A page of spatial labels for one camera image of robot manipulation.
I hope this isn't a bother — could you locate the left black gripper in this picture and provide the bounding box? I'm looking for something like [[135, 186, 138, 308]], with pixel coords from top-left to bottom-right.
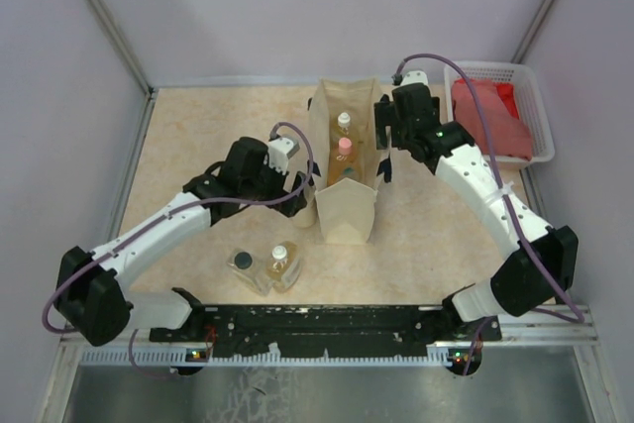
[[241, 155, 306, 217]]

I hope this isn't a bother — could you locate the cream cylindrical bottle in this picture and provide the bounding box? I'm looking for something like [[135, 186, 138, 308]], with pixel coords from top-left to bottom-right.
[[291, 185, 317, 229]]

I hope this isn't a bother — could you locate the yellow liquid bottle white cap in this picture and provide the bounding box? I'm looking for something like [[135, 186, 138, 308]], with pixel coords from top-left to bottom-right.
[[329, 112, 362, 146]]

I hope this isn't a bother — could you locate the pink cap orange bottle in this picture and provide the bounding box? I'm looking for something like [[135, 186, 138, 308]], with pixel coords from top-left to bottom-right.
[[327, 138, 363, 186]]

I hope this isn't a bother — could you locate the beige canvas bag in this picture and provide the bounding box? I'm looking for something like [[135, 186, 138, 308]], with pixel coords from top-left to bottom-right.
[[308, 78, 389, 245]]

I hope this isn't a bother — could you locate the clear jar teal lid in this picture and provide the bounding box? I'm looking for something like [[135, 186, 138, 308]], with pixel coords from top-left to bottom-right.
[[341, 167, 360, 180]]

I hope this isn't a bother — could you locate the amber bottle white cap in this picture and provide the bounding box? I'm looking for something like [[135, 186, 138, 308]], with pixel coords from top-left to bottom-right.
[[265, 241, 302, 293]]

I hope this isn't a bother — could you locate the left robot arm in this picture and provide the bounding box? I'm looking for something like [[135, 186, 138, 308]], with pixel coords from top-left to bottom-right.
[[53, 136, 307, 347]]

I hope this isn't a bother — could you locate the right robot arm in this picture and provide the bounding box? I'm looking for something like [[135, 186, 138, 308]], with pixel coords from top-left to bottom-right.
[[373, 83, 579, 340]]

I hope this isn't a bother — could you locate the clear bottle black cap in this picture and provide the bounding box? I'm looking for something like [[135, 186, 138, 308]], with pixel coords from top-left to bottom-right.
[[227, 249, 272, 296]]

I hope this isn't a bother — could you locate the pink red cloth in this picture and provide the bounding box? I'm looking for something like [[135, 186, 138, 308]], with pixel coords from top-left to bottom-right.
[[451, 79, 533, 160]]

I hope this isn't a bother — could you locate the white plastic basket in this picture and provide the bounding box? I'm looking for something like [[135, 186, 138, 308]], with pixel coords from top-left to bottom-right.
[[444, 60, 555, 169]]

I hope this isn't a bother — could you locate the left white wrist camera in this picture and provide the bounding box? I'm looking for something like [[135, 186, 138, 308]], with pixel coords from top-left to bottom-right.
[[266, 136, 300, 175]]

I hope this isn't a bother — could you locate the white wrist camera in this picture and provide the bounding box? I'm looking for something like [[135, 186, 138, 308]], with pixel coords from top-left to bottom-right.
[[266, 136, 300, 175], [392, 69, 429, 87]]

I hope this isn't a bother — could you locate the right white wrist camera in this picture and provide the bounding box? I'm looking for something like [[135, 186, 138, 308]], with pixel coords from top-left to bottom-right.
[[392, 69, 429, 87]]

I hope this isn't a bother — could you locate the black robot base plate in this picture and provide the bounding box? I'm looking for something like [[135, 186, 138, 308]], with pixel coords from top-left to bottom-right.
[[150, 304, 502, 364]]

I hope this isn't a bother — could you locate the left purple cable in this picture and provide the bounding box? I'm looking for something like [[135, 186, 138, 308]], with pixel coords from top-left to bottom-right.
[[41, 121, 316, 380]]

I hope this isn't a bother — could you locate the aluminium rail frame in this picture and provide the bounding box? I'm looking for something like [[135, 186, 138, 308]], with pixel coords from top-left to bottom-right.
[[60, 305, 598, 375]]

